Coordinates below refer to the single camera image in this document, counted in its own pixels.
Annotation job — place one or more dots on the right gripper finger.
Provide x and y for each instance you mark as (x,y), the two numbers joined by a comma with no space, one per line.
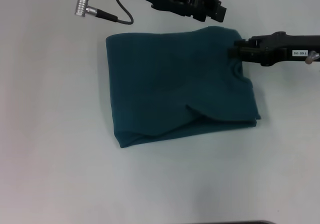
(252,42)
(247,55)

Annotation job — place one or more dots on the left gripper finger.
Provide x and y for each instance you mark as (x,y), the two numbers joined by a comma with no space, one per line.
(190,5)
(216,7)

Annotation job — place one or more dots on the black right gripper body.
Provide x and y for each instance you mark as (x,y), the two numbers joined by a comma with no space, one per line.
(290,50)

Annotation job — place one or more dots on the teal blue printed t-shirt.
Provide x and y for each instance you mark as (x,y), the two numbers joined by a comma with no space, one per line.
(175,89)

